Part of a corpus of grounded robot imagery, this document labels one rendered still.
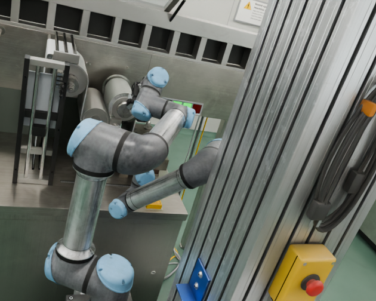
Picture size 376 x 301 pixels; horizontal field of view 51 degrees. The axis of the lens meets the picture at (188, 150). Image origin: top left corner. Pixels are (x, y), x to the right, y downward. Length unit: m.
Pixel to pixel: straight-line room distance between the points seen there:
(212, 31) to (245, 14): 2.66
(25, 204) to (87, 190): 0.61
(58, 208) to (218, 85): 1.12
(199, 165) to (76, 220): 0.44
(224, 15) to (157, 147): 3.75
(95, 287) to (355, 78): 0.91
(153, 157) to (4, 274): 1.08
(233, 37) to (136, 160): 1.32
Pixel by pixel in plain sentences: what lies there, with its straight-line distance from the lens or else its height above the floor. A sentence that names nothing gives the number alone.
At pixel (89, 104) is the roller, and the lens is 1.85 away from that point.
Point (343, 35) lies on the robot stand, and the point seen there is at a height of 1.86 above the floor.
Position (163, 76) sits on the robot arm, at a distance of 1.45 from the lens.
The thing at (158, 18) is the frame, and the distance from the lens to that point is 2.08.
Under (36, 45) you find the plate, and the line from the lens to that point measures 2.05.
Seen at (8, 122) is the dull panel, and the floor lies 0.96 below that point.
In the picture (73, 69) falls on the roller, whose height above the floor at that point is 1.39.
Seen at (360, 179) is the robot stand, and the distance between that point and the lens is 0.80.
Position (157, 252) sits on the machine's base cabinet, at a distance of 1.97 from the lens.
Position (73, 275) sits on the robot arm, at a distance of 1.27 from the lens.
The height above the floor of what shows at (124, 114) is 1.23.
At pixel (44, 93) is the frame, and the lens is 1.66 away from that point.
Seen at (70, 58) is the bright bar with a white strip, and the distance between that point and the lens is 1.69.
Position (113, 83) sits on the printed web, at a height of 1.30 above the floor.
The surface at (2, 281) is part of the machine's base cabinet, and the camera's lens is 1.98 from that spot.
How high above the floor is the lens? 1.90
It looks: 24 degrees down
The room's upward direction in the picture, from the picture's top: 17 degrees clockwise
